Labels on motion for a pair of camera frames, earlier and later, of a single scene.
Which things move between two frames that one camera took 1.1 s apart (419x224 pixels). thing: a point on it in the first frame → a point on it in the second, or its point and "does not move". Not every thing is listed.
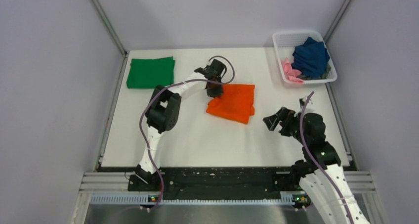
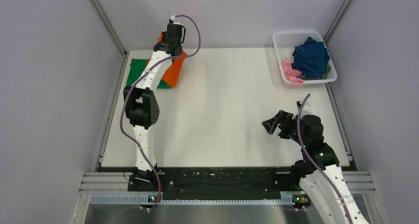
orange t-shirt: x=236 y=103 → x=171 y=76
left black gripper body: x=215 y=91 → x=180 y=50
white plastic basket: x=284 y=43 does not move
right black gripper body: x=291 y=127 does not move
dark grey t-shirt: x=325 y=75 does not move
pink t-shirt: x=291 y=74 does not move
